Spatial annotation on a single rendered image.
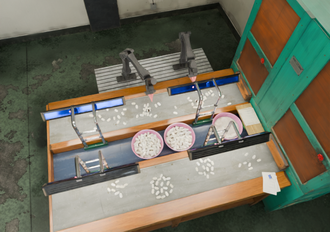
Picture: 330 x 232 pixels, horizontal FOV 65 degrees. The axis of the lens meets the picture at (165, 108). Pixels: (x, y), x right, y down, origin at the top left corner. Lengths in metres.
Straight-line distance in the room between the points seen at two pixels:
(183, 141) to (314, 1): 1.36
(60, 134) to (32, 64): 1.84
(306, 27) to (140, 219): 1.67
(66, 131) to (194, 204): 1.23
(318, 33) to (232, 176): 1.19
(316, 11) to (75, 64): 2.95
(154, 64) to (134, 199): 1.41
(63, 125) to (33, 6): 2.04
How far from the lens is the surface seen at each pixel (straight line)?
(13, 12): 4.10
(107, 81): 2.69
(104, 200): 2.11
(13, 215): 3.14
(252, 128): 2.38
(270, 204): 2.84
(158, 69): 2.74
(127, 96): 2.44
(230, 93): 2.57
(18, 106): 3.68
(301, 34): 1.86
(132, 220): 2.03
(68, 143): 2.30
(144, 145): 2.21
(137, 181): 2.11
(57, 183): 1.83
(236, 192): 2.15
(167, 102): 2.41
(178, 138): 2.24
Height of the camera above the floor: 2.77
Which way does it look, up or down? 59 degrees down
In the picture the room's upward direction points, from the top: 3 degrees clockwise
